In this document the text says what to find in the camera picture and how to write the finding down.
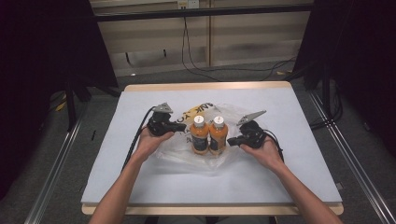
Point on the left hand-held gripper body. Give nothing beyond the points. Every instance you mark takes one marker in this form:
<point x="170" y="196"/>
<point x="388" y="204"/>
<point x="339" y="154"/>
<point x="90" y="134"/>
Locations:
<point x="158" y="124"/>

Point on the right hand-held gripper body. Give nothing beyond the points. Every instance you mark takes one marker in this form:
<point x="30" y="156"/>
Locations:
<point x="253" y="135"/>

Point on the orange juice bottle white cap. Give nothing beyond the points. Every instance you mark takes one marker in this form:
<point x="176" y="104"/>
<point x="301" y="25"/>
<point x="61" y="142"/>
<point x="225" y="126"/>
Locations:
<point x="218" y="137"/>
<point x="199" y="137"/>

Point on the clear plastic bag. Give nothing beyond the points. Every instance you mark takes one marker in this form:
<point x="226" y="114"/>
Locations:
<point x="183" y="157"/>

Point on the person's left hand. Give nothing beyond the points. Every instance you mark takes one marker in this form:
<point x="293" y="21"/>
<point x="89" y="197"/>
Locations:
<point x="149" y="144"/>

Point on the person's right hand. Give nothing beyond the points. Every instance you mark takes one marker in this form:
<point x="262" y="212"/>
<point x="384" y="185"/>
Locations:
<point x="267" y="154"/>

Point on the white table mat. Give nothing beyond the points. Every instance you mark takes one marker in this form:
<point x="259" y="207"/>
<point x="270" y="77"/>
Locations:
<point x="155" y="96"/>

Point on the wooden table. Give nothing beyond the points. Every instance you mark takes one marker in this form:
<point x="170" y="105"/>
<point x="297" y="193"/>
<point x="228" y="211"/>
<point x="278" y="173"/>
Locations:
<point x="205" y="85"/>

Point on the black metal stand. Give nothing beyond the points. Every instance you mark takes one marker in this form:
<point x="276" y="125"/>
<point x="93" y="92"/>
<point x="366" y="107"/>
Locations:
<point x="326" y="90"/>
<point x="71" y="105"/>

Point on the yellow floor tape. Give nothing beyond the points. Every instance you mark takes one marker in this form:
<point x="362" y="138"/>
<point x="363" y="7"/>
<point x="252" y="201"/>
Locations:
<point x="60" y="106"/>

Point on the black horizontal bar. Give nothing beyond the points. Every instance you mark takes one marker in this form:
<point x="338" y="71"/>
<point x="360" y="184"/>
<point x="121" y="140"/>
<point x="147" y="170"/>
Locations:
<point x="202" y="12"/>

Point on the black curtain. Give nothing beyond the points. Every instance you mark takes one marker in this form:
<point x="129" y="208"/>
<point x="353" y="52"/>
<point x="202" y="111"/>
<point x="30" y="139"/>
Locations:
<point x="358" y="62"/>
<point x="37" y="62"/>

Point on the metal floor rail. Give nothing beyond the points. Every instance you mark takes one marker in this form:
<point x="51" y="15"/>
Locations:
<point x="53" y="174"/>
<point x="358" y="168"/>

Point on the wall power outlet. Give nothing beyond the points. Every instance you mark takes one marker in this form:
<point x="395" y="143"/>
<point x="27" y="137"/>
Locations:
<point x="188" y="3"/>

